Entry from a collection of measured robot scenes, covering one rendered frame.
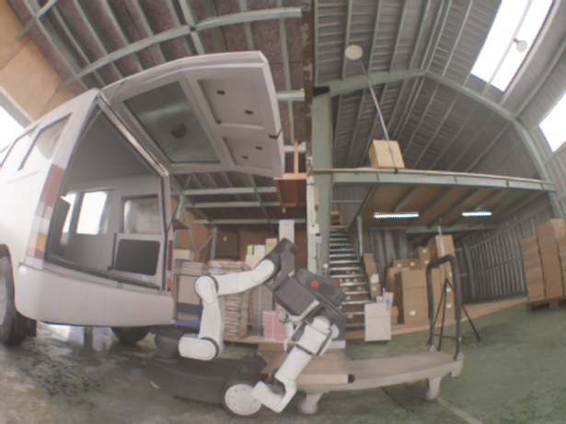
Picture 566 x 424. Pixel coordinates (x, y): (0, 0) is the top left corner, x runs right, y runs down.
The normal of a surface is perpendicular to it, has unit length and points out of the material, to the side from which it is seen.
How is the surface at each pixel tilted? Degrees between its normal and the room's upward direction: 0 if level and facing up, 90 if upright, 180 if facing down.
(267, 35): 180
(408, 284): 90
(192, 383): 90
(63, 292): 86
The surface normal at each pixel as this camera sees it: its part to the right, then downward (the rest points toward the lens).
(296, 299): -0.25, -0.33
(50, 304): 0.98, -0.01
